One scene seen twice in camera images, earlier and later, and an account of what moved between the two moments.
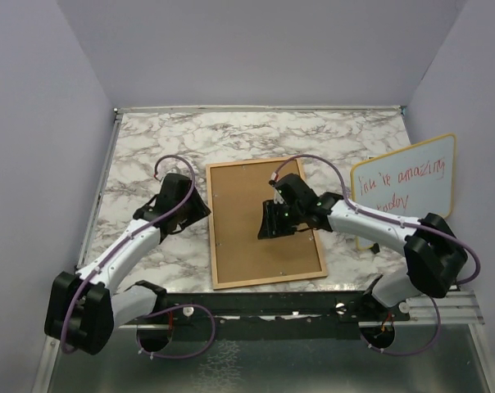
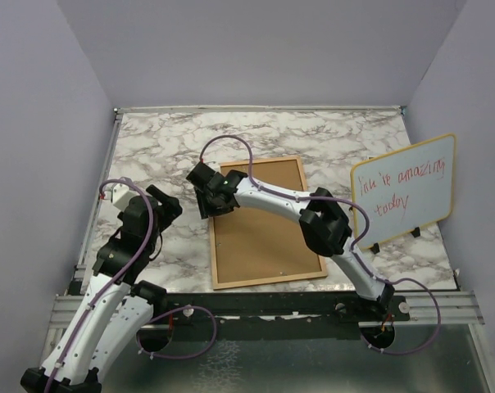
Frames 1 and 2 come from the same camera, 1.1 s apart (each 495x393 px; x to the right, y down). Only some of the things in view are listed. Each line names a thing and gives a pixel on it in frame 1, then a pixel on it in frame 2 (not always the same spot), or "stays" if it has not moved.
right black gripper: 270,226 → 204,210
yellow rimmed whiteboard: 410,183 stays
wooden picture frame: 252,282 stays
